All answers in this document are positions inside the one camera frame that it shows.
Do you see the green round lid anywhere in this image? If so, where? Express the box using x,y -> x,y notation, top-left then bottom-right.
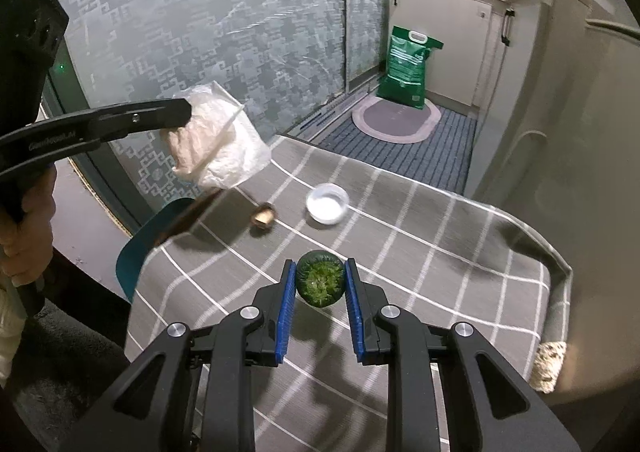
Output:
295,250 -> 346,308

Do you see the walnut shell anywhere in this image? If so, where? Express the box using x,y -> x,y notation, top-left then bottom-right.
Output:
250,203 -> 277,231

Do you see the white plastic cap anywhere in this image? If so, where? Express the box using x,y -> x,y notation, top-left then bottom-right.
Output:
306,183 -> 350,225

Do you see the bag with beige contents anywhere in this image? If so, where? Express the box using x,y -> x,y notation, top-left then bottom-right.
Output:
160,81 -> 271,191

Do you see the teal trash bin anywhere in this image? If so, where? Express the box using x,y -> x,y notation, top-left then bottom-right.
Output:
115,197 -> 194,302

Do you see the white kitchen cabinet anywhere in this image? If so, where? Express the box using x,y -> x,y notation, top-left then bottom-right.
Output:
388,0 -> 590,110

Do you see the person left hand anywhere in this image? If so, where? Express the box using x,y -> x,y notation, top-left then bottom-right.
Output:
1,166 -> 56,286

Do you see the grey checked tablecloth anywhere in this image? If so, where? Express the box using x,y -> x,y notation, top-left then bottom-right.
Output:
122,134 -> 574,452

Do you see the striped blue floor rug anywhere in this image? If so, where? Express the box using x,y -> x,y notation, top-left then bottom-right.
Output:
286,90 -> 477,194

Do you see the oval grey floor mat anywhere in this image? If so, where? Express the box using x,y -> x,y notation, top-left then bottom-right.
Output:
352,95 -> 442,144

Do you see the green rice bag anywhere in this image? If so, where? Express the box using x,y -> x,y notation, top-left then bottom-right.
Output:
376,26 -> 444,109

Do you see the frosted patterned sliding door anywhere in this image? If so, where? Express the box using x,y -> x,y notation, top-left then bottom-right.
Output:
44,0 -> 402,228

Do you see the silver refrigerator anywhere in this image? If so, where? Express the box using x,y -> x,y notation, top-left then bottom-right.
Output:
465,0 -> 639,399

